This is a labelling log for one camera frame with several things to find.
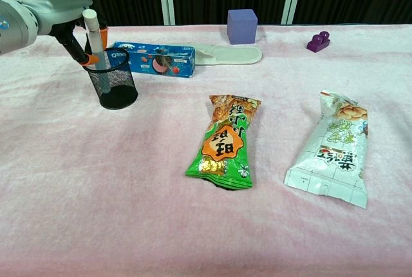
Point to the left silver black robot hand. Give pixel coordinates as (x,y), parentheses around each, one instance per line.
(54,9)

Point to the green orange snack bag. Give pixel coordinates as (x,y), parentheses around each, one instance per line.
(225,145)

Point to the pink fleece cloth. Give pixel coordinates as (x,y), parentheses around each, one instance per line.
(128,177)

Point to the black mesh pen holder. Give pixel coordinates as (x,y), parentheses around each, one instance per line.
(117,96)

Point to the white snack bag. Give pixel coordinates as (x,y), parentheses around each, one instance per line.
(331,154)

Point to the blue cookie box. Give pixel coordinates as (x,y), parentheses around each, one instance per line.
(161,61)

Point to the small purple toy block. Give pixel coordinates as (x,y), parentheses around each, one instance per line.
(317,44)

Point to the clear plastic tube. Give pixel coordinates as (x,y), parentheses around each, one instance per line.
(93,35)

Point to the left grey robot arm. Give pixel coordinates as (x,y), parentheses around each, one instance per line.
(13,25)

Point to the purple foam cube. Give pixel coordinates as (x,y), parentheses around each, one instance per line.
(241,29)

